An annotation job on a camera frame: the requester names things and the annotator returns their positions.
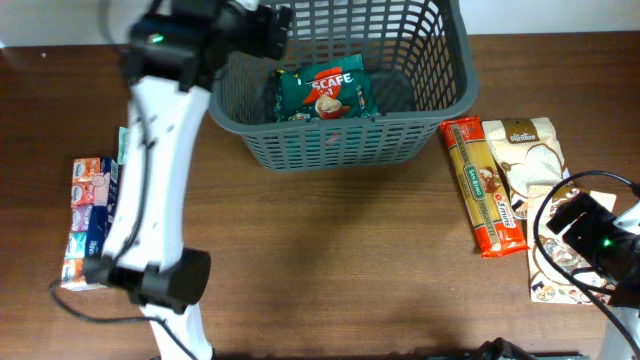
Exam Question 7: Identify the green Nescafe coffee bag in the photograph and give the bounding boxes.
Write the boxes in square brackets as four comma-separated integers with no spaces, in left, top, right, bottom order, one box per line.
[272,54,380,122]

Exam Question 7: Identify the light teal snack wrapper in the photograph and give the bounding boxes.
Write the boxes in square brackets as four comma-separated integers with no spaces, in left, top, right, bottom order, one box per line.
[117,127,129,166]

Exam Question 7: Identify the Kleenex tissue pack box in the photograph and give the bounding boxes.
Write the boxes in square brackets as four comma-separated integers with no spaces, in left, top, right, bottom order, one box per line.
[61,157,119,291]

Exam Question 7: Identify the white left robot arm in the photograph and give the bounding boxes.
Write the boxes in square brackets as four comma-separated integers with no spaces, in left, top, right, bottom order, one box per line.
[83,1,294,359]

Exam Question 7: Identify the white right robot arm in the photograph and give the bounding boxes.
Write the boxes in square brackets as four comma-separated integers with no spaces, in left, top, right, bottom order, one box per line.
[563,194,639,359]

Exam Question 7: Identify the beige pouch chocolate contents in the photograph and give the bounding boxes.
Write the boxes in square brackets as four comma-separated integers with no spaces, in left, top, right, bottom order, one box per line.
[526,185,616,305]

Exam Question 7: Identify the San Remo spaghetti packet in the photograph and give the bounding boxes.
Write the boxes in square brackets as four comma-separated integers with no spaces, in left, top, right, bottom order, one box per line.
[439,117,528,258]

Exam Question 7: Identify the beige pouch white contents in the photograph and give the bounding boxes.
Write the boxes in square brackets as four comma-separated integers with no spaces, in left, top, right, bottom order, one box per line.
[481,117,569,220]

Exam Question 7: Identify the grey plastic basket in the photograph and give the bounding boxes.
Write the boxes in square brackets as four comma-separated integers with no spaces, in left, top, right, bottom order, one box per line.
[209,0,478,172]

